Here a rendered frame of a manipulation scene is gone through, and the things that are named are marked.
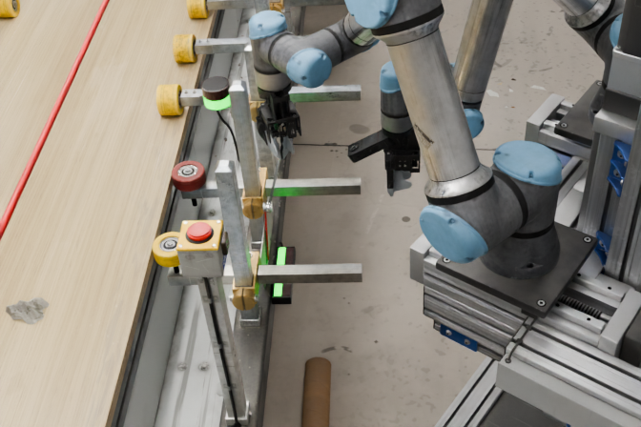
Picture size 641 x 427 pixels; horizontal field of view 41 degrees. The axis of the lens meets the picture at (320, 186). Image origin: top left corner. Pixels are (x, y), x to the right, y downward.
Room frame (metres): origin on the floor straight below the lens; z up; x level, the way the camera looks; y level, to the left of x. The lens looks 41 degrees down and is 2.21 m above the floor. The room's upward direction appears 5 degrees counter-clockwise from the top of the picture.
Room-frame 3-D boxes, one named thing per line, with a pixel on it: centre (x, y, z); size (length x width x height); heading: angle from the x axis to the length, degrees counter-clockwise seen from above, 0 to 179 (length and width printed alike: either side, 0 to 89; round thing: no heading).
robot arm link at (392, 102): (1.57, -0.19, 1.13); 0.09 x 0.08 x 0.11; 99
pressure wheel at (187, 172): (1.62, 0.31, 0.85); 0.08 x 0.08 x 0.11
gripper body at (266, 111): (1.50, 0.08, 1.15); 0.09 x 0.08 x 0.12; 15
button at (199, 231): (1.06, 0.21, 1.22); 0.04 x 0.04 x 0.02
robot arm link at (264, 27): (1.51, 0.08, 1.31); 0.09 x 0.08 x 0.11; 36
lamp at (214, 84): (1.57, 0.21, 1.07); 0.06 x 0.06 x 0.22; 85
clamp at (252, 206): (1.59, 0.16, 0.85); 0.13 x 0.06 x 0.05; 175
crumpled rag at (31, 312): (1.22, 0.62, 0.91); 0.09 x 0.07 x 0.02; 70
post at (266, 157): (1.81, 0.14, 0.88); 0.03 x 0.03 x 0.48; 85
